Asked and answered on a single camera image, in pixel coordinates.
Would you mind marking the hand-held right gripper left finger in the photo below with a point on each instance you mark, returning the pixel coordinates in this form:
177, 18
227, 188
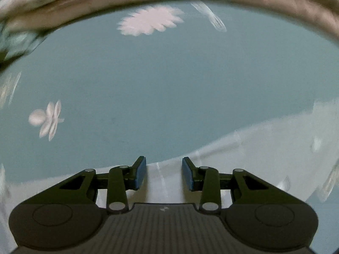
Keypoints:
140, 173

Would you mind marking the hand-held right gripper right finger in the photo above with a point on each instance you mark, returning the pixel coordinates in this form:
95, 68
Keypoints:
186, 174

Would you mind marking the grey printed pants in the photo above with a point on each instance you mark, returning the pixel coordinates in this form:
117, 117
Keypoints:
264, 150

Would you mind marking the bed with teal floral sheet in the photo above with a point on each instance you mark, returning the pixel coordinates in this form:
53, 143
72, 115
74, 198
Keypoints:
159, 84

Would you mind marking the teal patterned pillow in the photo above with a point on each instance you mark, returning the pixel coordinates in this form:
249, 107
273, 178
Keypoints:
18, 42

